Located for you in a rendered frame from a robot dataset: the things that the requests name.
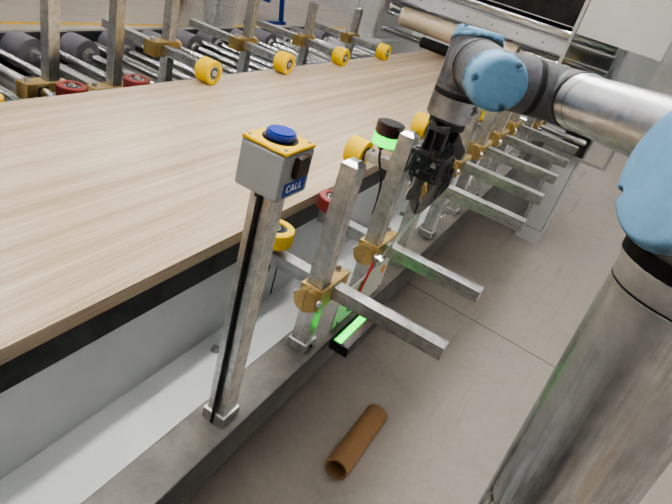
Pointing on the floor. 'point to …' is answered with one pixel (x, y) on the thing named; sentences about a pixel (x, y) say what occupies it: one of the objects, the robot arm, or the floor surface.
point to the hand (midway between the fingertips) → (418, 207)
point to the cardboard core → (355, 442)
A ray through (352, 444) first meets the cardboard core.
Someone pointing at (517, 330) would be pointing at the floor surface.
